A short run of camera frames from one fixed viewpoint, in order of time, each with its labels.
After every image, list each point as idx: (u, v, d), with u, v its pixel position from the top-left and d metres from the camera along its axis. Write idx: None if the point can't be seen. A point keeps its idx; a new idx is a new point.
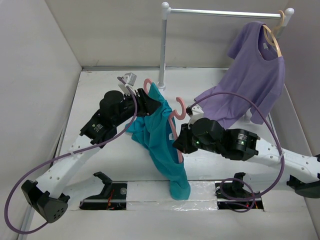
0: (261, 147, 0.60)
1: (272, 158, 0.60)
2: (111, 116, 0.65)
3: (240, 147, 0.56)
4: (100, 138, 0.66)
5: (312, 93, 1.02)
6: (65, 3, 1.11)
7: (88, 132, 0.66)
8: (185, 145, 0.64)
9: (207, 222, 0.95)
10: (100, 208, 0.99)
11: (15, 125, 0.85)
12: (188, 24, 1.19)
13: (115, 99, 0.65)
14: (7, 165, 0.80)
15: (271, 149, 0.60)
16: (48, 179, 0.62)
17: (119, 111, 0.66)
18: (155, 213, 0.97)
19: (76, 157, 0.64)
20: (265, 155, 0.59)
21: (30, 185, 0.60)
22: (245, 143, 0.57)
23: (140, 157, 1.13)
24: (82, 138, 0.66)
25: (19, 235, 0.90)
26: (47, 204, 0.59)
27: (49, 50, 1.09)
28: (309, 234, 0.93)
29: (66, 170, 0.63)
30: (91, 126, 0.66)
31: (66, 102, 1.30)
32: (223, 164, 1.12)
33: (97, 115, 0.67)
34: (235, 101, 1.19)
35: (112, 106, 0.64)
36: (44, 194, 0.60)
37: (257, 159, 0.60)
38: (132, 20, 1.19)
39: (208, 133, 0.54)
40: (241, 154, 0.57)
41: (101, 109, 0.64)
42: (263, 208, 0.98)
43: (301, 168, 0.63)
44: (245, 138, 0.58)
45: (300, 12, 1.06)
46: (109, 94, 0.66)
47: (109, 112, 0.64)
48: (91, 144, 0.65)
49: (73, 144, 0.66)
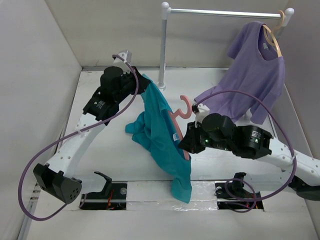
0: (274, 146, 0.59)
1: (285, 159, 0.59)
2: (113, 91, 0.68)
3: (252, 145, 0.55)
4: (104, 113, 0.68)
5: (312, 94, 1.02)
6: (65, 3, 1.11)
7: (90, 110, 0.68)
8: (193, 145, 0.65)
9: (207, 222, 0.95)
10: (100, 208, 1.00)
11: (16, 126, 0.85)
12: (188, 24, 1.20)
13: (115, 74, 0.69)
14: (7, 166, 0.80)
15: (284, 150, 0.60)
16: (59, 159, 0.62)
17: (119, 87, 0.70)
18: (155, 213, 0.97)
19: (84, 135, 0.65)
20: (278, 156, 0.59)
21: (42, 169, 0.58)
22: (259, 140, 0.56)
23: (140, 157, 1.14)
24: (86, 116, 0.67)
25: (20, 235, 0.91)
26: (64, 182, 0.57)
27: (49, 50, 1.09)
28: (309, 234, 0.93)
29: (76, 148, 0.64)
30: (92, 104, 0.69)
31: (66, 101, 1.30)
32: (223, 164, 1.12)
33: (98, 93, 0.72)
34: (235, 101, 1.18)
35: (113, 80, 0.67)
36: (58, 174, 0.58)
37: (269, 159, 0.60)
38: (132, 20, 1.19)
39: (220, 128, 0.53)
40: (255, 152, 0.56)
41: (102, 85, 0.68)
42: (263, 208, 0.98)
43: (311, 171, 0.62)
44: (259, 135, 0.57)
45: (300, 12, 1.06)
46: (109, 70, 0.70)
47: (110, 86, 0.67)
48: (97, 121, 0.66)
49: (79, 123, 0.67)
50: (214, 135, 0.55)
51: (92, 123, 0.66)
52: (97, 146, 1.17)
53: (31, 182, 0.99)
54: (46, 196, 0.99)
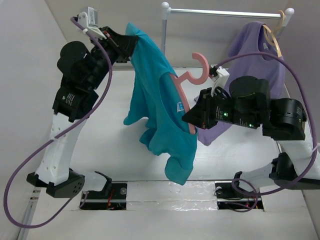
0: (304, 132, 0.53)
1: (306, 148, 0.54)
2: (81, 78, 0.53)
3: (289, 121, 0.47)
4: (77, 110, 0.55)
5: (313, 94, 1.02)
6: (65, 3, 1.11)
7: (62, 107, 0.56)
8: (205, 119, 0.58)
9: (207, 222, 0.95)
10: (99, 208, 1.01)
11: (16, 125, 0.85)
12: (188, 24, 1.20)
13: (75, 53, 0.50)
14: (7, 166, 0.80)
15: (307, 138, 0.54)
16: (45, 170, 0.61)
17: (88, 70, 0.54)
18: (155, 213, 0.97)
19: (63, 141, 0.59)
20: (304, 143, 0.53)
21: (34, 179, 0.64)
22: (298, 120, 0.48)
23: (140, 157, 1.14)
24: (59, 118, 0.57)
25: (20, 235, 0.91)
26: (56, 192, 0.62)
27: (49, 49, 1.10)
28: (309, 234, 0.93)
29: (59, 157, 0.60)
30: (61, 99, 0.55)
31: None
32: (223, 164, 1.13)
33: (66, 80, 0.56)
34: None
35: (75, 64, 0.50)
36: (50, 186, 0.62)
37: (293, 144, 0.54)
38: (132, 20, 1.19)
39: (256, 94, 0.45)
40: (293, 129, 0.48)
41: (64, 74, 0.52)
42: (263, 208, 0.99)
43: (317, 168, 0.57)
44: (298, 114, 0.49)
45: (300, 12, 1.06)
46: (66, 49, 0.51)
47: (74, 74, 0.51)
48: (70, 122, 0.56)
49: (53, 127, 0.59)
50: (245, 103, 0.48)
51: (66, 126, 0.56)
52: (98, 146, 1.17)
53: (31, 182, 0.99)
54: (46, 196, 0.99)
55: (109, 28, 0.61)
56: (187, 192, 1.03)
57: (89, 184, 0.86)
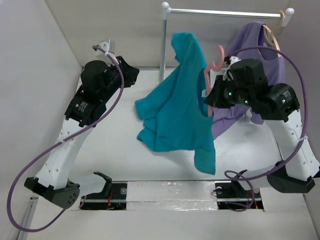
0: (293, 119, 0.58)
1: (291, 135, 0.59)
2: (97, 90, 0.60)
3: (275, 99, 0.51)
4: (89, 116, 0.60)
5: (313, 94, 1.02)
6: (65, 3, 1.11)
7: (73, 115, 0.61)
8: (216, 98, 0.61)
9: (207, 222, 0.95)
10: (99, 208, 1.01)
11: (16, 125, 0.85)
12: (188, 24, 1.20)
13: (98, 69, 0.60)
14: (7, 166, 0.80)
15: (297, 128, 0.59)
16: (47, 173, 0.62)
17: (105, 84, 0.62)
18: (155, 212, 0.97)
19: (69, 145, 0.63)
20: (289, 128, 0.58)
21: (33, 182, 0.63)
22: (284, 101, 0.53)
23: (141, 157, 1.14)
24: (69, 123, 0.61)
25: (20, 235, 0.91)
26: (54, 197, 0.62)
27: (49, 49, 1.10)
28: (309, 234, 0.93)
29: (62, 160, 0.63)
30: (75, 106, 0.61)
31: (66, 101, 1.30)
32: (223, 164, 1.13)
33: (80, 92, 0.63)
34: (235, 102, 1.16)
35: (96, 76, 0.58)
36: (49, 189, 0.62)
37: (278, 126, 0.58)
38: (132, 20, 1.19)
39: (246, 68, 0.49)
40: (275, 108, 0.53)
41: (83, 83, 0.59)
42: (263, 208, 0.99)
43: (303, 164, 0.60)
44: (286, 96, 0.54)
45: (300, 12, 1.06)
46: (90, 65, 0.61)
47: (94, 85, 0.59)
48: (80, 127, 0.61)
49: (62, 131, 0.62)
50: (237, 76, 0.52)
51: (75, 131, 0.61)
52: (98, 146, 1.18)
53: None
54: None
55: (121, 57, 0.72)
56: (187, 192, 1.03)
57: (86, 187, 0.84)
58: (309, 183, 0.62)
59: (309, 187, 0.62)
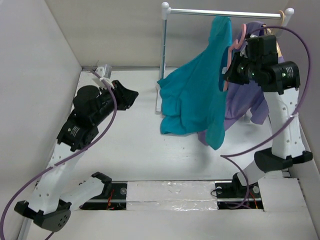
0: (288, 95, 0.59)
1: (283, 110, 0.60)
2: (89, 114, 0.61)
3: (275, 70, 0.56)
4: (80, 141, 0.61)
5: (313, 94, 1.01)
6: (65, 3, 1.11)
7: (65, 138, 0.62)
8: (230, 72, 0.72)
9: (207, 222, 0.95)
10: (99, 208, 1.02)
11: (16, 125, 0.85)
12: (188, 24, 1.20)
13: (91, 94, 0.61)
14: (7, 166, 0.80)
15: (291, 105, 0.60)
16: (38, 197, 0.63)
17: (98, 109, 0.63)
18: (155, 212, 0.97)
19: (60, 169, 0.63)
20: (282, 102, 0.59)
21: (22, 206, 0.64)
22: (285, 75, 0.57)
23: (141, 156, 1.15)
24: (61, 147, 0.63)
25: (20, 235, 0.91)
26: (44, 222, 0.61)
27: (49, 49, 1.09)
28: (309, 234, 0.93)
29: (52, 185, 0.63)
30: (66, 130, 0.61)
31: (67, 101, 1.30)
32: (223, 164, 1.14)
33: (73, 115, 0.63)
34: (236, 101, 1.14)
35: (88, 101, 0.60)
36: (39, 214, 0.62)
37: (272, 99, 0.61)
38: (132, 20, 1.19)
39: (258, 40, 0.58)
40: (273, 80, 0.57)
41: (76, 108, 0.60)
42: (263, 208, 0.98)
43: (286, 141, 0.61)
44: (288, 72, 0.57)
45: (300, 12, 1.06)
46: (82, 90, 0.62)
47: (86, 110, 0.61)
48: (72, 151, 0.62)
49: (54, 155, 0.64)
50: (250, 47, 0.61)
51: (67, 155, 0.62)
52: (98, 145, 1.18)
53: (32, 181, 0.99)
54: None
55: (118, 81, 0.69)
56: (187, 192, 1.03)
57: (80, 201, 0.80)
58: (286, 162, 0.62)
59: (284, 164, 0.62)
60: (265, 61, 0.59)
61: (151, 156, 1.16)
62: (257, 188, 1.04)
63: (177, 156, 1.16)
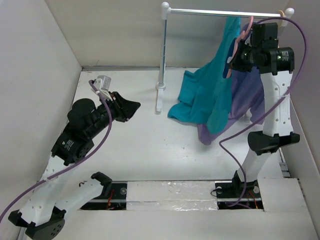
0: (282, 76, 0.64)
1: (274, 90, 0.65)
2: (84, 128, 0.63)
3: (272, 53, 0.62)
4: (74, 154, 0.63)
5: (313, 94, 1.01)
6: (65, 3, 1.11)
7: (59, 151, 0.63)
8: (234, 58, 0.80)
9: (207, 222, 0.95)
10: (100, 208, 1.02)
11: (16, 125, 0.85)
12: (188, 24, 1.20)
13: (84, 110, 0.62)
14: (7, 166, 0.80)
15: (283, 86, 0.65)
16: (30, 209, 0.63)
17: (93, 123, 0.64)
18: (155, 212, 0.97)
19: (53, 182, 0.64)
20: (275, 83, 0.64)
21: (16, 216, 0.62)
22: (280, 57, 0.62)
23: (142, 156, 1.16)
24: (55, 160, 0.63)
25: (20, 235, 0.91)
26: (36, 233, 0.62)
27: (49, 49, 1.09)
28: (309, 234, 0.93)
29: (45, 196, 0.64)
30: (61, 143, 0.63)
31: (66, 102, 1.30)
32: (223, 165, 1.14)
33: (69, 128, 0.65)
34: (236, 102, 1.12)
35: (83, 117, 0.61)
36: (30, 225, 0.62)
37: (266, 80, 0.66)
38: (132, 20, 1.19)
39: (261, 26, 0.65)
40: (269, 61, 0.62)
41: (71, 123, 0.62)
42: (263, 208, 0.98)
43: (275, 119, 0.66)
44: (284, 55, 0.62)
45: (300, 12, 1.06)
46: (76, 104, 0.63)
47: (81, 125, 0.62)
48: (65, 166, 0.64)
49: (47, 168, 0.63)
50: (254, 33, 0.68)
51: (60, 169, 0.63)
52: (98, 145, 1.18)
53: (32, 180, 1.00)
54: None
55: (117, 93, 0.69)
56: (187, 192, 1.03)
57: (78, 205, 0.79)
58: (273, 138, 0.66)
59: (271, 139, 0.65)
60: (264, 46, 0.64)
61: (151, 156, 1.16)
62: (257, 188, 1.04)
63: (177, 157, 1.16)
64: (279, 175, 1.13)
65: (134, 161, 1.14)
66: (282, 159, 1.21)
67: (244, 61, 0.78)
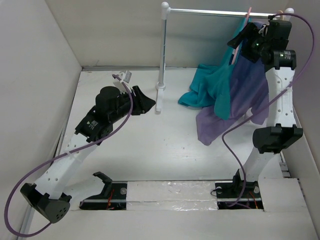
0: (283, 72, 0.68)
1: (278, 83, 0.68)
2: (108, 111, 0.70)
3: (275, 53, 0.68)
4: (95, 134, 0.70)
5: (313, 94, 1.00)
6: (66, 3, 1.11)
7: (82, 130, 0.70)
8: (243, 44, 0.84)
9: (207, 222, 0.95)
10: (99, 208, 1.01)
11: (16, 125, 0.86)
12: (188, 24, 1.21)
13: (112, 93, 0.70)
14: (7, 166, 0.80)
15: (287, 80, 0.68)
16: (46, 181, 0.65)
17: (115, 108, 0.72)
18: (155, 212, 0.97)
19: (73, 157, 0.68)
20: (277, 75, 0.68)
21: (29, 188, 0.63)
22: (282, 56, 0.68)
23: (141, 157, 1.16)
24: (78, 136, 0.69)
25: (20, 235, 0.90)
26: (48, 205, 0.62)
27: (49, 50, 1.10)
28: (309, 234, 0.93)
29: (63, 170, 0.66)
30: (85, 123, 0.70)
31: (66, 101, 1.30)
32: (223, 164, 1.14)
33: (92, 111, 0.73)
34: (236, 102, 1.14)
35: (109, 100, 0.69)
36: (45, 197, 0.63)
37: (270, 75, 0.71)
38: (132, 20, 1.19)
39: (277, 24, 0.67)
40: (272, 59, 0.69)
41: (98, 104, 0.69)
42: (263, 208, 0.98)
43: (277, 109, 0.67)
44: (287, 56, 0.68)
45: (300, 12, 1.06)
46: (106, 89, 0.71)
47: (106, 107, 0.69)
48: (87, 143, 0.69)
49: (69, 143, 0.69)
50: (269, 28, 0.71)
51: (82, 145, 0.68)
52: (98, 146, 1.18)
53: (33, 180, 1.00)
54: None
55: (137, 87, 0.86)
56: (187, 192, 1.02)
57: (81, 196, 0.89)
58: (276, 129, 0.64)
59: (274, 130, 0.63)
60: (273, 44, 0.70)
61: (151, 156, 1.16)
62: (257, 188, 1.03)
63: (177, 157, 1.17)
64: (279, 174, 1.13)
65: (134, 161, 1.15)
66: (282, 159, 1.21)
67: (254, 50, 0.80)
